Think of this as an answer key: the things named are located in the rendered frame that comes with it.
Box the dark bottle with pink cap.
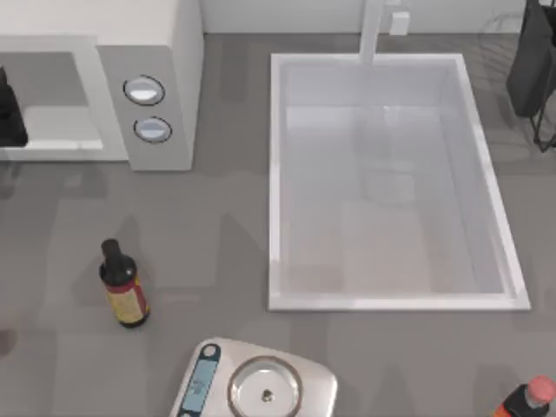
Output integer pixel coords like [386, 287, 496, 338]
[493, 374, 556, 417]

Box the pale microwave oven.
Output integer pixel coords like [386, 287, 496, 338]
[0, 0, 205, 172]

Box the round microwave knob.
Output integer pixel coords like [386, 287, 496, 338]
[132, 116, 174, 144]
[122, 75, 167, 107]

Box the white sink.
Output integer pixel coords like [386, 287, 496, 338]
[268, 52, 533, 313]

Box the silver kitchen scale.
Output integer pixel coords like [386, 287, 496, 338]
[168, 337, 339, 417]

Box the tall white tap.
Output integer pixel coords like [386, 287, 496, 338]
[358, 0, 412, 65]

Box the dark brown bottle yellow label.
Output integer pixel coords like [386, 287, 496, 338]
[98, 238, 151, 329]

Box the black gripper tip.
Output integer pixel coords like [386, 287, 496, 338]
[0, 65, 30, 149]

